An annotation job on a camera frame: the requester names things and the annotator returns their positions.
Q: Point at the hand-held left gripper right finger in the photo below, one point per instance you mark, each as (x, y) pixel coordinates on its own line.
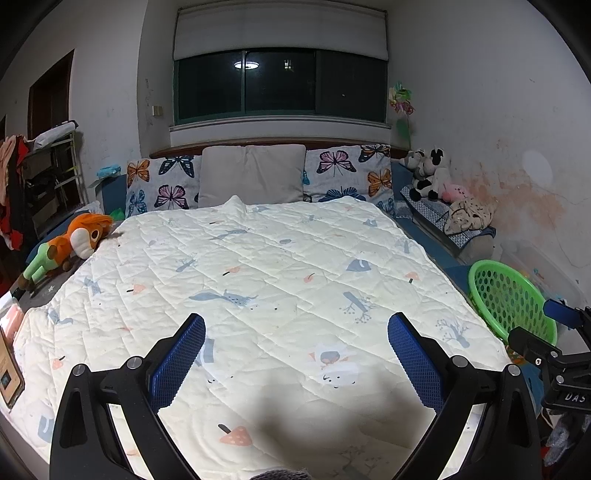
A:
(415, 360)

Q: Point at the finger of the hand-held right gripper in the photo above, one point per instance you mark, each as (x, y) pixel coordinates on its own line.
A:
(565, 314)
(533, 346)

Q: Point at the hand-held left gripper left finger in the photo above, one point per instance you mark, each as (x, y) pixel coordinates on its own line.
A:
(180, 355)

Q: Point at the green plastic basket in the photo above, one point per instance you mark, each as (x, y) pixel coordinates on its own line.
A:
(503, 295)

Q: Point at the person's right forearm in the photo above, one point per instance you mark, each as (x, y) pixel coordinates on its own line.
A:
(561, 434)

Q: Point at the white printed quilt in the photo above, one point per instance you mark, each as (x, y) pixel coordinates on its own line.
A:
(277, 277)

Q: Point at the spotted beige cloth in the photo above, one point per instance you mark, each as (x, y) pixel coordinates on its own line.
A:
(471, 214)

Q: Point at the blue checked cloth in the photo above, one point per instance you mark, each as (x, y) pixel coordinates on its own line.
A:
(429, 212)

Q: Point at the green plastic bag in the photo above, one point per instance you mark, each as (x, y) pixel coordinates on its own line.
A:
(118, 213)

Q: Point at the orange plush toy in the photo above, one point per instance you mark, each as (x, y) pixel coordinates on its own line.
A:
(78, 235)

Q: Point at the pink plush toy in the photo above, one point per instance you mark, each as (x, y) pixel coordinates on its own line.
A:
(455, 191)

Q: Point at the brown cardboard box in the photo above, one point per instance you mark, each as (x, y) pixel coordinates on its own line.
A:
(9, 369)

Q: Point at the butterfly print pillow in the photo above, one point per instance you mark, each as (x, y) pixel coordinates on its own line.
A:
(346, 170)
(161, 184)

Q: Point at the pink white packet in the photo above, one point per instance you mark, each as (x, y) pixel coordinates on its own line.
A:
(11, 316)

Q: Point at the black white cow plush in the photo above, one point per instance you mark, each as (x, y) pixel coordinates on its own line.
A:
(431, 177)

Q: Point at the grey pillow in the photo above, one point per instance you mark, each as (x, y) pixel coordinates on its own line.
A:
(251, 175)

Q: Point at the teal cloth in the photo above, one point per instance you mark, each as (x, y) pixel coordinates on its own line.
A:
(110, 170)

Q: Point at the grey white plush toy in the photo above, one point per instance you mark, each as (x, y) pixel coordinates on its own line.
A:
(413, 161)

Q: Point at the metal shelf rack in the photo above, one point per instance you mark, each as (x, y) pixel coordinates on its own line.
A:
(53, 175)

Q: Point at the red hanging clothes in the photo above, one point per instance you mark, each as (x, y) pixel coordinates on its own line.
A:
(11, 194)

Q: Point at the colourful pinwheel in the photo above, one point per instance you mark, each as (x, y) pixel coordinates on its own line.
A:
(401, 104)

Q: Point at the dark window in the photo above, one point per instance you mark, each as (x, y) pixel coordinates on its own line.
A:
(277, 87)

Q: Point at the dark wooden door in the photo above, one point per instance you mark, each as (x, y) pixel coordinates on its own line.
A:
(48, 92)

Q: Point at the white window blind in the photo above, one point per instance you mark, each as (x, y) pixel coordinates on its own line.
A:
(277, 32)

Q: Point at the wall switch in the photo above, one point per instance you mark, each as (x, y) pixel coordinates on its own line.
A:
(158, 110)

